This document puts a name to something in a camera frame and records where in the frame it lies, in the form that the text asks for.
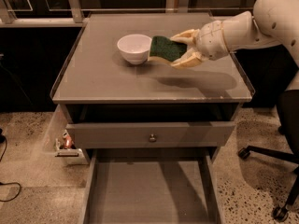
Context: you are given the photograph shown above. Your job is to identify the round metal drawer knob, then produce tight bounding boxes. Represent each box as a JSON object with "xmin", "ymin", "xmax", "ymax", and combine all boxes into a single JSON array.
[{"xmin": 149, "ymin": 133, "xmax": 157, "ymax": 143}]

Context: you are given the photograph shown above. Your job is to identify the orange bottle in bin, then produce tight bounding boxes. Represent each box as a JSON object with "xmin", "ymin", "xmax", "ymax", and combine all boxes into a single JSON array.
[{"xmin": 63, "ymin": 132, "xmax": 73, "ymax": 149}]

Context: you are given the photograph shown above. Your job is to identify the green yellow sponge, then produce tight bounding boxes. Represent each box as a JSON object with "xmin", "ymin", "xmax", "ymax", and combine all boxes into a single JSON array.
[{"xmin": 148, "ymin": 35, "xmax": 187, "ymax": 63}]

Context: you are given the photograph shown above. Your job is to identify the black floor cable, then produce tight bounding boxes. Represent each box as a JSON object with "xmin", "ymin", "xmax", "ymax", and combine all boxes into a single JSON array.
[{"xmin": 0, "ymin": 128, "xmax": 22, "ymax": 203}]

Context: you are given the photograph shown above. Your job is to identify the black office chair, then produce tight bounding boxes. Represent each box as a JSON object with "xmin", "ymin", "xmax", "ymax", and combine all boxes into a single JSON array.
[{"xmin": 237, "ymin": 90, "xmax": 299, "ymax": 222}]

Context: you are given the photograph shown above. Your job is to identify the grey open middle drawer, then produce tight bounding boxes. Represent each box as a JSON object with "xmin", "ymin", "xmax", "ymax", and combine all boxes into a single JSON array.
[{"xmin": 78, "ymin": 147, "xmax": 225, "ymax": 224}]

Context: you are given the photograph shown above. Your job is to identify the grey drawer cabinet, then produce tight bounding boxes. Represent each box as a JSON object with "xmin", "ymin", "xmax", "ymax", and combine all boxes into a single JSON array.
[{"xmin": 50, "ymin": 12, "xmax": 256, "ymax": 224}]

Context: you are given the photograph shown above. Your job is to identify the grey top drawer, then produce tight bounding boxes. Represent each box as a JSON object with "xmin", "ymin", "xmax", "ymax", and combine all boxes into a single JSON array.
[{"xmin": 66, "ymin": 121, "xmax": 235, "ymax": 149}]

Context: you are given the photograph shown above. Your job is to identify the white ceramic bowl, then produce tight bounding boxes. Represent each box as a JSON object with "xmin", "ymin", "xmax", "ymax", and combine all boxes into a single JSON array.
[{"xmin": 117, "ymin": 34, "xmax": 151, "ymax": 64}]

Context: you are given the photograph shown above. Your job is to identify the metal window frame rail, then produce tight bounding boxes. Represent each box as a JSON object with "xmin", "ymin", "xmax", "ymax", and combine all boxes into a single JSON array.
[{"xmin": 0, "ymin": 0, "xmax": 299, "ymax": 29}]

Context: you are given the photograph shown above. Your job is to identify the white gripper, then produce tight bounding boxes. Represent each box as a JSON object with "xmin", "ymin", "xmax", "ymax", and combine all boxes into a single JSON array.
[{"xmin": 170, "ymin": 21, "xmax": 229, "ymax": 69}]

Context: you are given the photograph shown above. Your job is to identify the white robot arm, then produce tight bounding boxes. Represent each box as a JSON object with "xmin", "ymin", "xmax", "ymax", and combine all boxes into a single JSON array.
[{"xmin": 171, "ymin": 0, "xmax": 299, "ymax": 69}]

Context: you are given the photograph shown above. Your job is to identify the clear plastic side bin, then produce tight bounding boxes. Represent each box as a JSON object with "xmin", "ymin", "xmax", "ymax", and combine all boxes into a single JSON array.
[{"xmin": 43, "ymin": 106, "xmax": 89, "ymax": 165}]

